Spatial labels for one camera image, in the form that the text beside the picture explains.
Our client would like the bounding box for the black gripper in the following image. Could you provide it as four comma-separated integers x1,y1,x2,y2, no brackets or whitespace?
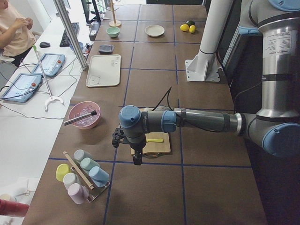
130,142,143,165

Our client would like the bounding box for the cream bear tray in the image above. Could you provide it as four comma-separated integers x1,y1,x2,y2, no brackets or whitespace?
86,54,121,88

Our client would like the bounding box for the bamboo cutting board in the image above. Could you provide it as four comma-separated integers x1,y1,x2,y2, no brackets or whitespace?
130,107,173,158

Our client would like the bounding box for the yellow plastic knife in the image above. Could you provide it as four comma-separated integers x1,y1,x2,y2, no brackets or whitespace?
146,138,164,143

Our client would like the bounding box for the light blue cup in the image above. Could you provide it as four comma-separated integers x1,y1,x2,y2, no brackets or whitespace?
89,166,109,187

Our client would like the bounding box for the mint green cup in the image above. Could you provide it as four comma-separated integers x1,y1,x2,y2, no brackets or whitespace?
80,157,100,173

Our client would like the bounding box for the wooden cup rack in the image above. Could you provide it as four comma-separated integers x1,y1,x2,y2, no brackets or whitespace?
63,151,111,203

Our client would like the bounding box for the grey-blue cup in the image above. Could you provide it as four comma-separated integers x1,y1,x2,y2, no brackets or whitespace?
73,149,93,163

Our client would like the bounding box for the steel muddler black tip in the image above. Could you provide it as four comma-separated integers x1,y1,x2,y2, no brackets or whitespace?
63,110,97,126

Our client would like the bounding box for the pink cup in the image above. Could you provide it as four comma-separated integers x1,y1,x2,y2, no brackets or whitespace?
67,183,89,204

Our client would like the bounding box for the white cup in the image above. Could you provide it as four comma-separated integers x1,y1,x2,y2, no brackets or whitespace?
63,172,82,190

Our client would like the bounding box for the pink bowl with ice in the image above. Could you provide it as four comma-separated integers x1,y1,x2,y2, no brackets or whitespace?
68,101,101,129

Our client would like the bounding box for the yellow cup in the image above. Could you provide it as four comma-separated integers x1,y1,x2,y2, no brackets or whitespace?
55,164,71,182

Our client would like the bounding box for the reacher grabber stick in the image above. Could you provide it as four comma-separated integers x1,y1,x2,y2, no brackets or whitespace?
32,45,64,112

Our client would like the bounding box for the folded grey cloth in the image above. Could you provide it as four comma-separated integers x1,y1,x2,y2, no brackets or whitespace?
98,45,115,54

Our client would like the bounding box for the far blue teach pendant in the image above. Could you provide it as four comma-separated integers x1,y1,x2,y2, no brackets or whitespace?
40,53,66,78

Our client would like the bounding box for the blue teach pendant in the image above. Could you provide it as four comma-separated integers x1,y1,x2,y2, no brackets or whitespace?
40,53,66,78
1,74,42,103

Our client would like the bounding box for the green bowl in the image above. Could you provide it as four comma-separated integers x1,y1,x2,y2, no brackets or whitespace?
106,27,120,38

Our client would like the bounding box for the cream plate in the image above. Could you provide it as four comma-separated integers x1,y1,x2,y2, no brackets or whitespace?
144,25,165,38

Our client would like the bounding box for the near blue teach pendant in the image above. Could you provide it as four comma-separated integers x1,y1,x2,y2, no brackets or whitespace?
1,74,42,103

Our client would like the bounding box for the black keyboard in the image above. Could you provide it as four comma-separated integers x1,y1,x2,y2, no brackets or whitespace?
59,22,80,48

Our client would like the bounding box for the wooden mug stand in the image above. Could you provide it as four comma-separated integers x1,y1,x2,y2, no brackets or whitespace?
107,0,121,27

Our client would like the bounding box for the red bottle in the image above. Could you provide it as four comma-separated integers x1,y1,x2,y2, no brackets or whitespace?
0,199,30,217

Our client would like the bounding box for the yellow lemon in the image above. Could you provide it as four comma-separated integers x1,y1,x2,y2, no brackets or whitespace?
189,25,196,33
180,24,189,32

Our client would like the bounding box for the green avocado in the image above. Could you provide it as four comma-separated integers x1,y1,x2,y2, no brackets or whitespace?
185,20,195,27

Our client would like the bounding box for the black computer mouse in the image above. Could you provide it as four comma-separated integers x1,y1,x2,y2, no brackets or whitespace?
39,41,51,48

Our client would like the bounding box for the person in pink shirt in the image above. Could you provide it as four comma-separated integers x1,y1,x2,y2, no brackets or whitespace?
0,0,36,67

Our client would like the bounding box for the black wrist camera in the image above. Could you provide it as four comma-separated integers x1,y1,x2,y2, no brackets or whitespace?
112,127,129,148

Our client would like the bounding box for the white pillar mount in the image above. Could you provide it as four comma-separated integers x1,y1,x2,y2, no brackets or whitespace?
185,0,233,82

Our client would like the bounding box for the aluminium frame post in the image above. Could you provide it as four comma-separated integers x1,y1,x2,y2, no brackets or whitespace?
53,0,88,71

